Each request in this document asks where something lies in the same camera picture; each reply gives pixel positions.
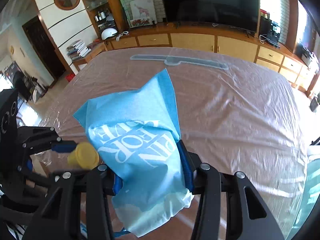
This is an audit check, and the yellow plastic tub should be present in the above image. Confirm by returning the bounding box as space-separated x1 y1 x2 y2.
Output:
67 142 100 170

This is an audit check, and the light blue drawstring bag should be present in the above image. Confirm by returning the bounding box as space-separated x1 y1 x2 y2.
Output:
74 70 193 237

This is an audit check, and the stack of books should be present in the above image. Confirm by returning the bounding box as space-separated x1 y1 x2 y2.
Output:
66 40 91 61

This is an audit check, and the clear plastic table cover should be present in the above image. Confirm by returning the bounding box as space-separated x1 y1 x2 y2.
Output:
41 47 310 236

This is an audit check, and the white dome lamp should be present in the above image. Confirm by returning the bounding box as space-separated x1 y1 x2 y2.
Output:
101 28 118 40

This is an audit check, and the glass display cabinet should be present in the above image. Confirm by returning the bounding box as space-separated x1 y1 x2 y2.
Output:
82 0 127 37

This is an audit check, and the white printer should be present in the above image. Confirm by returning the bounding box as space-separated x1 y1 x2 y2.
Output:
302 46 319 68

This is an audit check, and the wooden tv cabinet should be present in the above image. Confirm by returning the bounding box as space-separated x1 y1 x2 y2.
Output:
92 23 319 98

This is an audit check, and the black coffee machine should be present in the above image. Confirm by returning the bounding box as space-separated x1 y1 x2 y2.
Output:
259 16 281 48

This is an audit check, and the large black television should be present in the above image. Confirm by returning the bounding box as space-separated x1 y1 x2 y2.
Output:
163 0 259 33

